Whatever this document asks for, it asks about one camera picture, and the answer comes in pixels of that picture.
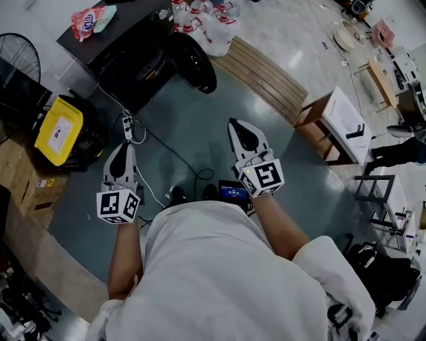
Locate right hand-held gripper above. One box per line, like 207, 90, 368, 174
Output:
226, 117, 286, 199

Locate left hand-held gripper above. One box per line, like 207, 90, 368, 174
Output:
95, 143, 146, 225

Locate person's left forearm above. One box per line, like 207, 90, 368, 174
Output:
106, 219, 144, 300

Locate person's right forearm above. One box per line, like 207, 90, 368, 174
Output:
252, 194, 310, 260

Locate white power strip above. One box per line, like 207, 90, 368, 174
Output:
122, 115, 134, 140

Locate black device with screen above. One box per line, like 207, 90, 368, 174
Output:
218, 179, 250, 200

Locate person's left black shoe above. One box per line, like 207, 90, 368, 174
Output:
169, 186, 187, 206

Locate wooden slatted platform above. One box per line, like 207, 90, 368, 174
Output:
209, 35, 309, 126

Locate black bin with yellow lid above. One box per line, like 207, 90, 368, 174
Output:
34, 95, 109, 172

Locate brown wooden stool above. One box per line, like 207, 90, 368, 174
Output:
292, 91, 343, 164

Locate brown cardboard box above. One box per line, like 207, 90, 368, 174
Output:
0, 139, 69, 217

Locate white plastic bags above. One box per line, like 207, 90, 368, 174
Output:
172, 0, 240, 57

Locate person's white shirt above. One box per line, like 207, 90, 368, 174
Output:
86, 199, 377, 341

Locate pink detergent refill pouch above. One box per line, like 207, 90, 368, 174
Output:
71, 7, 104, 43

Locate black floor fan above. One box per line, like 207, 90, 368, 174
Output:
0, 32, 41, 89

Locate round beige tub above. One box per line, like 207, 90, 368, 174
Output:
334, 19, 367, 53

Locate small light wooden table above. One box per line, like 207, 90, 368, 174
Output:
353, 57, 399, 114

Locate pink plastic stool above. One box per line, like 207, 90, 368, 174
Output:
371, 19, 396, 47

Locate black office chair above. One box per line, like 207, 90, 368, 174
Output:
344, 232, 422, 317

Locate white power cable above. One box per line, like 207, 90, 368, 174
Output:
96, 83, 167, 209

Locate white rack with black frame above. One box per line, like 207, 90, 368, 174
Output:
354, 174, 417, 254

